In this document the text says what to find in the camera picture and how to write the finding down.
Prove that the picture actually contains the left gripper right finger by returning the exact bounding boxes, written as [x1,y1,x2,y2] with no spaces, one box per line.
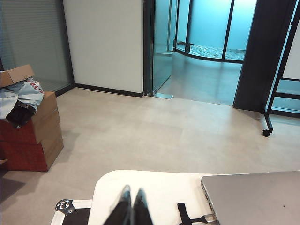
[131,188,153,225]

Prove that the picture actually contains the grey plastic mailing bag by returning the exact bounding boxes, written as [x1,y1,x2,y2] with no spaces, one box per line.
[0,78,45,120]

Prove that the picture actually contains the black charging cable silver plugs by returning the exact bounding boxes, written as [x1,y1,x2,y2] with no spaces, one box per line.
[177,202,218,225]

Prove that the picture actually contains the black plastic bag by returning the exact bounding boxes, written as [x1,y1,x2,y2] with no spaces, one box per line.
[6,102,36,129]

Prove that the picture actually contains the small open cardboard box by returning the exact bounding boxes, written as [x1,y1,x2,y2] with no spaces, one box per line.
[0,64,36,89]

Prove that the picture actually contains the tall brown cardboard box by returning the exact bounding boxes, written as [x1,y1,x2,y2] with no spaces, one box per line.
[31,91,64,172]

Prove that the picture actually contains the red box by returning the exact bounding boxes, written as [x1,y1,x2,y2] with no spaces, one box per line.
[0,118,49,172]

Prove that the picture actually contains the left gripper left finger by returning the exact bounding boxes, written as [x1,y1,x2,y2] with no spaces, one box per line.
[103,185,132,225]

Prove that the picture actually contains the grey window blinds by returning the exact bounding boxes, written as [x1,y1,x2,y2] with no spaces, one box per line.
[0,0,72,91]

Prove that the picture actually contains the silver Dell laptop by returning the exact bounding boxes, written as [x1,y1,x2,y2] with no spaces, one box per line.
[201,171,300,225]

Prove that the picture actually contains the glass swing door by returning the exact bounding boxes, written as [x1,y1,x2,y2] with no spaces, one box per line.
[152,0,179,99]

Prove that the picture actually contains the black aluminium edged case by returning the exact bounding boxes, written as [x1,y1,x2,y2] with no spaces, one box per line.
[50,199,94,225]

